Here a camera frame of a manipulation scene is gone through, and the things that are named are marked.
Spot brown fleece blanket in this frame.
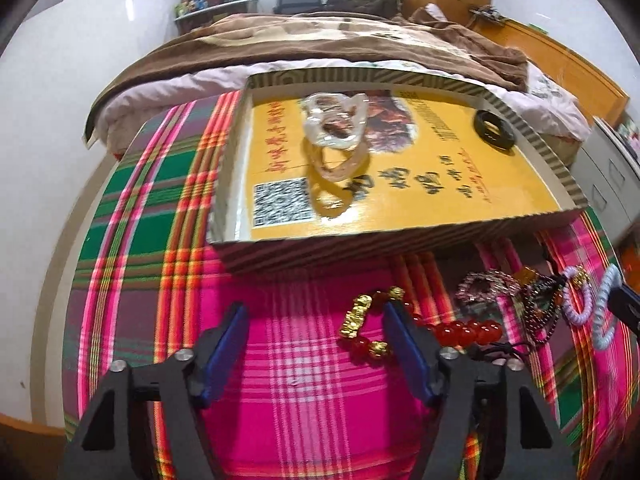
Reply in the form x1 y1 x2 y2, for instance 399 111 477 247
85 12 531 141

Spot red bead bracelet gold charms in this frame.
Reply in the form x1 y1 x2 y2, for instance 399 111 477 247
337 286 503 366

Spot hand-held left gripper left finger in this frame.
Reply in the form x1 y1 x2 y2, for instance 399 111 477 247
62 301 251 480

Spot dark clothes pile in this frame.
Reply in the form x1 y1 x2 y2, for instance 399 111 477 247
325 0 398 15

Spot light blue spiral hair tie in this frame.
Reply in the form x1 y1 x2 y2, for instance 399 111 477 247
592 263 622 351

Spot white floral bed sheet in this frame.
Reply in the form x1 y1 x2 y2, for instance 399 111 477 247
97 60 591 157

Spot dark bead necklace amber pendant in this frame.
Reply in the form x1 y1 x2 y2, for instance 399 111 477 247
520 267 568 345

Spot striped cardboard box yellow inside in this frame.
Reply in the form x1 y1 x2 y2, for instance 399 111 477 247
206 64 590 276

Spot wooden headboard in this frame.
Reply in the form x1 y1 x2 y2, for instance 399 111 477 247
475 17 631 128

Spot pink crystal bead bracelet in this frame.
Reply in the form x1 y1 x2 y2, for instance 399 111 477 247
456 269 522 306

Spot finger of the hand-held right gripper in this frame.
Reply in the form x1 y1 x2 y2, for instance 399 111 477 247
607 285 640 335

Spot lilac spiral hair tie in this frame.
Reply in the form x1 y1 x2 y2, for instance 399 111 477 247
560 266 596 326

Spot grey drawer cabinet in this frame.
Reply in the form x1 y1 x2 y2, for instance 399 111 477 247
570 115 640 251

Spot power strip with chargers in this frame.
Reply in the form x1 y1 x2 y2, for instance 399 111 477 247
470 4 505 23

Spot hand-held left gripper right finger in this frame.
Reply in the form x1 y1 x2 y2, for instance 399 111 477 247
382 300 576 480

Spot black cord hair tie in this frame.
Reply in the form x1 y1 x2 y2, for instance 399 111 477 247
467 341 533 376

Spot black wrist band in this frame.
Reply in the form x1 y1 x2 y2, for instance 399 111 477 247
474 110 516 152

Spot pink green plaid tablecloth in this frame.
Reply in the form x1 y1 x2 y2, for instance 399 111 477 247
62 91 640 480

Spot grey desk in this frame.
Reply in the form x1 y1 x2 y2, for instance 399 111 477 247
174 0 261 36

